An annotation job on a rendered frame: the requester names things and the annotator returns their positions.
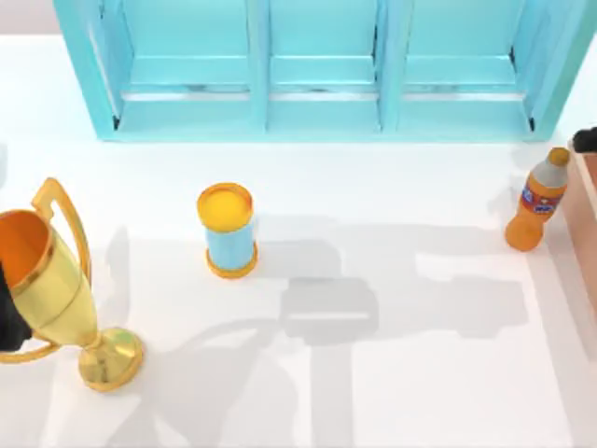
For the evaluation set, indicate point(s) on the blue and orange can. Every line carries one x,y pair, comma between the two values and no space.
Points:
230,235

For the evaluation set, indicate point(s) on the light blue rack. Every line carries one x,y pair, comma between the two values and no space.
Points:
322,70

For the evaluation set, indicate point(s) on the orange bottle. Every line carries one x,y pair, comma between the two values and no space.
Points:
536,205

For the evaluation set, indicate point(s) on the gold trophy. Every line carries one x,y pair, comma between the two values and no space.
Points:
56,284

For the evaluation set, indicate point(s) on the black object in box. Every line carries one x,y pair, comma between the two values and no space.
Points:
587,139

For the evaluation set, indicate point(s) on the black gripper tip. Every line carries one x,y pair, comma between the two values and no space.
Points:
10,317

